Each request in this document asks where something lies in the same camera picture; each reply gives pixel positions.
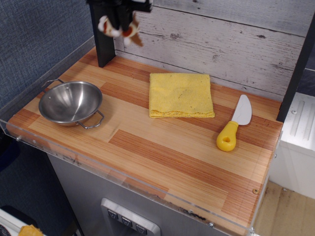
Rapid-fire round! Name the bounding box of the silver button control panel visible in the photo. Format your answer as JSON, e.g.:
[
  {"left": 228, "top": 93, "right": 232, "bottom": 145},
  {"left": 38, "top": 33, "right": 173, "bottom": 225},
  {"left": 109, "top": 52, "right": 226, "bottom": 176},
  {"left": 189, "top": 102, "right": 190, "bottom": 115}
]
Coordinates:
[{"left": 100, "top": 198, "right": 161, "bottom": 236}]

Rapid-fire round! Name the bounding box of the stainless steel bowl with handles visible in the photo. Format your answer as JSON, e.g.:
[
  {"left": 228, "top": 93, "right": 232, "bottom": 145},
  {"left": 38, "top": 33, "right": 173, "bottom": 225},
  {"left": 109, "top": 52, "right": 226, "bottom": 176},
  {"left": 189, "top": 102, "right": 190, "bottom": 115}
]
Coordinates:
[{"left": 38, "top": 79, "right": 104, "bottom": 129}]

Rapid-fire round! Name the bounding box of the yellow handled white knife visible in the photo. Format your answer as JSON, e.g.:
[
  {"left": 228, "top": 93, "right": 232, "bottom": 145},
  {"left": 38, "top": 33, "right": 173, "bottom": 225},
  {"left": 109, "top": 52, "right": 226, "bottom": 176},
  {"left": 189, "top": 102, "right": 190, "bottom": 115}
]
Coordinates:
[{"left": 216, "top": 94, "right": 252, "bottom": 151}]

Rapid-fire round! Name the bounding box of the black vertical post left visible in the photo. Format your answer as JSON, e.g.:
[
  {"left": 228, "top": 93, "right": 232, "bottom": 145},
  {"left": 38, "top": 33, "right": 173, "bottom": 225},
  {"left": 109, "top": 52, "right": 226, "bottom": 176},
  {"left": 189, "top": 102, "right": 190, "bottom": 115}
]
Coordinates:
[{"left": 88, "top": 0, "right": 116, "bottom": 67}]

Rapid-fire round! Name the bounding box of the folded yellow cloth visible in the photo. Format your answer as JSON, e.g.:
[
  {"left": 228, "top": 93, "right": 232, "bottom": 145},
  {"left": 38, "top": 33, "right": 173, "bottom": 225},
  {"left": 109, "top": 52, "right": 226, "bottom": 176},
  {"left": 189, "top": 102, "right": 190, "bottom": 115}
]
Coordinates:
[{"left": 149, "top": 73, "right": 215, "bottom": 118}]

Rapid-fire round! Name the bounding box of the white side shelf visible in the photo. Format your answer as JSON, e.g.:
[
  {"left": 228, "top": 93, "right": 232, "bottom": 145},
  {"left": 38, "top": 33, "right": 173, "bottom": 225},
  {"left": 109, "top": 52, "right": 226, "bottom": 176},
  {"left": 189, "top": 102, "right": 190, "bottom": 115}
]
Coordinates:
[{"left": 269, "top": 92, "right": 315, "bottom": 198}]

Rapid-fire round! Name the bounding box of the silver toy kitchen cabinet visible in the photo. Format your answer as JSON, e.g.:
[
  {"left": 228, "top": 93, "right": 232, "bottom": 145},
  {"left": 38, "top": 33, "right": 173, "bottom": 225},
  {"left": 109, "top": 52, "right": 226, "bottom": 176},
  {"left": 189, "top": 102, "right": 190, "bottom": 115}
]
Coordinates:
[{"left": 48, "top": 153, "right": 229, "bottom": 236}]

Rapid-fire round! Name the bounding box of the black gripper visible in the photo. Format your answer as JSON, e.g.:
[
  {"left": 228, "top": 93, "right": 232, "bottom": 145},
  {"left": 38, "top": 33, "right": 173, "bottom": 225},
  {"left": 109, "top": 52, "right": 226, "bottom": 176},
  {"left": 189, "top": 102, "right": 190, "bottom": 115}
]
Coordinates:
[{"left": 86, "top": 0, "right": 152, "bottom": 31}]

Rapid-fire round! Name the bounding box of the black vertical post right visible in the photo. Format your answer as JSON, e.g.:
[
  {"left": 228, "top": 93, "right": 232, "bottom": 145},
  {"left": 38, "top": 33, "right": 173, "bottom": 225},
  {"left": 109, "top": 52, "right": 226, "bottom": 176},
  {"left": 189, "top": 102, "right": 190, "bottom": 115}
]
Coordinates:
[{"left": 276, "top": 14, "right": 315, "bottom": 122}]

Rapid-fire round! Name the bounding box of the black vertical post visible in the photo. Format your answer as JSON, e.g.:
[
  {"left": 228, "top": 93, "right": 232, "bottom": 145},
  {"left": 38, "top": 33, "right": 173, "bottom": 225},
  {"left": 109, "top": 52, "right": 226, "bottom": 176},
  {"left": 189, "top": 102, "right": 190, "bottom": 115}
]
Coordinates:
[
  {"left": 88, "top": 0, "right": 116, "bottom": 67},
  {"left": 276, "top": 14, "right": 315, "bottom": 122}
]

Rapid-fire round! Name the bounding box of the white and brown plush toy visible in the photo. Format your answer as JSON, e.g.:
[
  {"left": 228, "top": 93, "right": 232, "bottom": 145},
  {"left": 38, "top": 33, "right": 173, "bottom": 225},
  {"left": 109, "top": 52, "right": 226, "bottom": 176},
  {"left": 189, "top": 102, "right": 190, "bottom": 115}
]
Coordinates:
[{"left": 97, "top": 14, "right": 143, "bottom": 47}]

